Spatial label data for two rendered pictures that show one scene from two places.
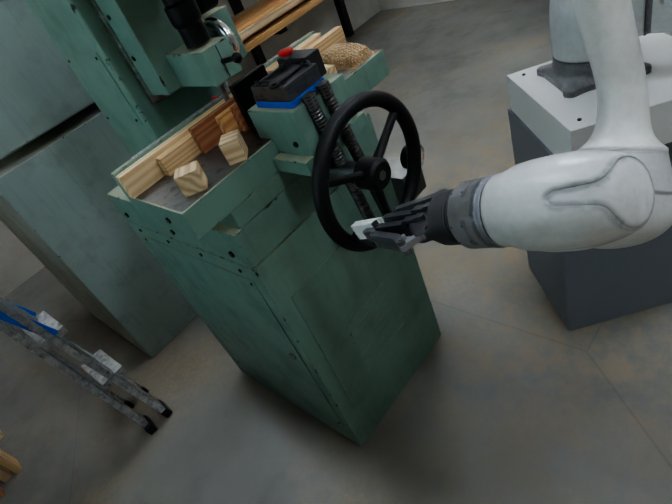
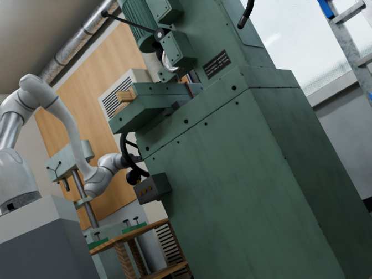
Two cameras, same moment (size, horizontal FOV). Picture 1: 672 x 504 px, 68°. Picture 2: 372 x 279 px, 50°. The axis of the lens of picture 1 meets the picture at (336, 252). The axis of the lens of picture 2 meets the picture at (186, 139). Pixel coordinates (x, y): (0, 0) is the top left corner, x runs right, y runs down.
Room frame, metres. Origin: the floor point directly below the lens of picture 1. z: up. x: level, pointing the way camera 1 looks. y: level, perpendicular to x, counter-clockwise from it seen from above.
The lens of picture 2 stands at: (2.64, -0.52, 0.37)
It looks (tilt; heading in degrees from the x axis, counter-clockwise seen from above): 12 degrees up; 162
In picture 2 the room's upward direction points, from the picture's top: 25 degrees counter-clockwise
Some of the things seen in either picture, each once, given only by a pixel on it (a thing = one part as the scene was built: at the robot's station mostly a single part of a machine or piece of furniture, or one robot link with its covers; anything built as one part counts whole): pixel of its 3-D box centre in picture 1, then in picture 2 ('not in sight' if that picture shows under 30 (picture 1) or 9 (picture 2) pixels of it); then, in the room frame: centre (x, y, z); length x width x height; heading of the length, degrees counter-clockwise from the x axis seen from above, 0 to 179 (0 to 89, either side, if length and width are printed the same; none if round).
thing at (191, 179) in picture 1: (191, 178); not in sight; (0.84, 0.18, 0.92); 0.04 x 0.04 x 0.04; 87
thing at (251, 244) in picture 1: (236, 171); (217, 114); (1.16, 0.14, 0.76); 0.57 x 0.45 x 0.09; 34
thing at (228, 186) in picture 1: (283, 131); (168, 117); (0.98, 0.00, 0.87); 0.61 x 0.30 x 0.06; 124
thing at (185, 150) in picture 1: (262, 92); (169, 95); (1.11, 0.00, 0.92); 0.58 x 0.02 x 0.04; 124
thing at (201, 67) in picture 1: (205, 65); (175, 72); (1.08, 0.08, 1.03); 0.14 x 0.07 x 0.09; 34
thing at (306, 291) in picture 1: (297, 282); (260, 202); (1.16, 0.14, 0.36); 0.58 x 0.45 x 0.71; 34
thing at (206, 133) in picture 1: (238, 110); not in sight; (1.04, 0.06, 0.93); 0.24 x 0.02 x 0.06; 124
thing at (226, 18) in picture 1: (216, 39); (178, 49); (1.30, 0.05, 1.02); 0.09 x 0.07 x 0.12; 124
